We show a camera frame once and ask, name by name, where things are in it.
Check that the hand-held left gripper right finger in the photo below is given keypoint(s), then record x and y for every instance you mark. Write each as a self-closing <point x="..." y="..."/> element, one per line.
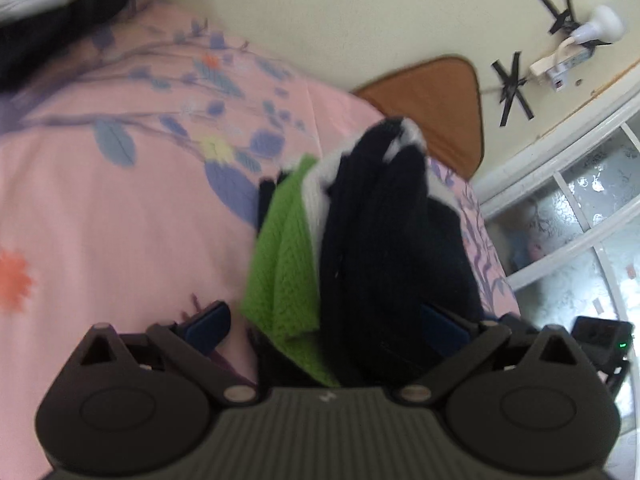
<point x="442" y="330"/>

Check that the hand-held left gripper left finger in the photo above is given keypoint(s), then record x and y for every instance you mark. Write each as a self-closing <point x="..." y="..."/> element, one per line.
<point x="202" y="326"/>

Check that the green knitted cloth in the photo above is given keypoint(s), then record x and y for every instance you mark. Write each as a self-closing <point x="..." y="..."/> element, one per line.
<point x="280" y="270"/>

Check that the navy white-striped garment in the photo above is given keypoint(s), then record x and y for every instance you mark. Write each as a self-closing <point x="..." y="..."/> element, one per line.
<point x="390" y="240"/>

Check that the pink floral bedsheet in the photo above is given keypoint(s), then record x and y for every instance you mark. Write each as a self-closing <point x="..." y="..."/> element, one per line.
<point x="100" y="210"/>

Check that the white frosted glass window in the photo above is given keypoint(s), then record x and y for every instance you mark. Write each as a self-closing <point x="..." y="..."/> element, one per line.
<point x="600" y="170"/>

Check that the brown wooden headboard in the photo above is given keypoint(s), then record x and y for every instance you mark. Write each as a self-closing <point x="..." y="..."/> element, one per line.
<point x="430" y="95"/>

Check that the black tape cross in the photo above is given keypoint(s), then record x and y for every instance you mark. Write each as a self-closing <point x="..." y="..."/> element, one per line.
<point x="557" y="7"/>
<point x="512" y="87"/>

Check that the white power strip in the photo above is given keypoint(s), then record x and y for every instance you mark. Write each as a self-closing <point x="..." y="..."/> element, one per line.
<point x="562" y="65"/>

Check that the white plug-in lamp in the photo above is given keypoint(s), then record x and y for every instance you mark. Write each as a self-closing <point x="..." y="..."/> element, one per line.
<point x="602" y="22"/>

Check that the black crumpled cloth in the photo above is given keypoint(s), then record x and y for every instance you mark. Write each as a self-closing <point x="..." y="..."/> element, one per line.
<point x="50" y="35"/>

